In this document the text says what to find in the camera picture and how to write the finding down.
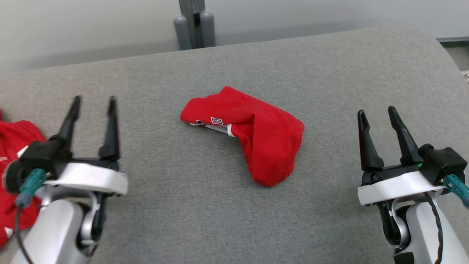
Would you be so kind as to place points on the red shorts with white waistband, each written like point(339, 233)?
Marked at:
point(263, 139)

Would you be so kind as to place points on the grey partition post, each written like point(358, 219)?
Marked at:
point(194, 25)

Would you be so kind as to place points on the red basketball jersey number 23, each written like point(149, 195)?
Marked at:
point(14, 143)

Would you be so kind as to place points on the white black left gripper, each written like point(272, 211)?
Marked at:
point(95, 178)

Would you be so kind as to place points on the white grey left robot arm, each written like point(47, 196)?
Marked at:
point(51, 234)

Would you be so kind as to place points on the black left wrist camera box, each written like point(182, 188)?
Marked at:
point(40, 154)

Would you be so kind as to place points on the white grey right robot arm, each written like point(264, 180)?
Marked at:
point(421, 234)

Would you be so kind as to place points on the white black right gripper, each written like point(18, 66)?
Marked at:
point(395, 185)

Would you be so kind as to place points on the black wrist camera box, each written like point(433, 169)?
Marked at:
point(40, 154)
point(445, 161)

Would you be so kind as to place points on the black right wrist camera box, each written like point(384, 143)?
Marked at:
point(445, 161)

